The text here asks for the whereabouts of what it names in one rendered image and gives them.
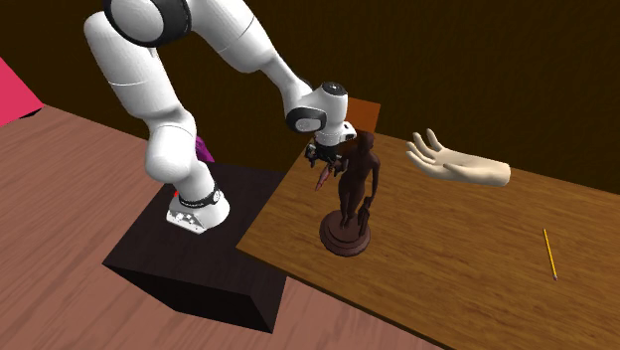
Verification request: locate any orange brown flat block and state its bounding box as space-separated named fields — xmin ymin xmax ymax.
xmin=345 ymin=96 xmax=383 ymax=135

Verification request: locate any yellow pencil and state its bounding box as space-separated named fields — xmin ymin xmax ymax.
xmin=542 ymin=228 xmax=559 ymax=281

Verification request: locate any brown figure statue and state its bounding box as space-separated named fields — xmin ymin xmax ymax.
xmin=318 ymin=129 xmax=383 ymax=259

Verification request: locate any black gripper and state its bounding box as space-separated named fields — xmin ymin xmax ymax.
xmin=304 ymin=140 xmax=350 ymax=192

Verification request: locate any purple object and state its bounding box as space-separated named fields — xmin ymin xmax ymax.
xmin=195 ymin=135 xmax=216 ymax=164

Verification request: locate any dark robot stand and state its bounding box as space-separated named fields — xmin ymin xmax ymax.
xmin=101 ymin=161 xmax=292 ymax=335

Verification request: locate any pink block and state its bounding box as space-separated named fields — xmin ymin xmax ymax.
xmin=0 ymin=56 xmax=46 ymax=128

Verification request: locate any cream mannequin hand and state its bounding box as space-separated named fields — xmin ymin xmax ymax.
xmin=404 ymin=127 xmax=513 ymax=188

